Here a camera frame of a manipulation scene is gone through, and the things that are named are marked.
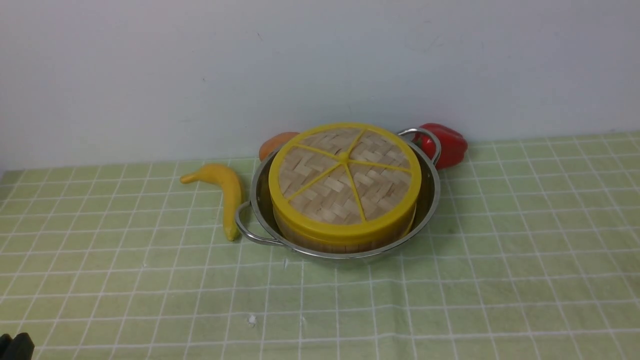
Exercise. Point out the yellow woven bamboo steamer lid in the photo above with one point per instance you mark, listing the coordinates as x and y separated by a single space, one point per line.
344 176

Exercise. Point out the green checkered tablecloth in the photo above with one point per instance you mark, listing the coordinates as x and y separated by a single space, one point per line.
532 254

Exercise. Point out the orange fruit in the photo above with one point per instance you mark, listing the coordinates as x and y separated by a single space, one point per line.
274 143

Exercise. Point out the yellow bamboo steamer basket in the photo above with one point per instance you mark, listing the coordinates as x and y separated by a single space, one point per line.
348 241

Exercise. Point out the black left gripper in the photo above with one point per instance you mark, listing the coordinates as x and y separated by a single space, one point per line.
20 347

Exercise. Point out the red bell pepper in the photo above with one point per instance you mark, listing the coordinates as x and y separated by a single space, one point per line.
453 145

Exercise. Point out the yellow banana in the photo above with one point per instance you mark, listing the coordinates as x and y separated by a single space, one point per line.
230 183

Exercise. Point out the stainless steel pot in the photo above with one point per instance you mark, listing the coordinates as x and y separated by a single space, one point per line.
256 222

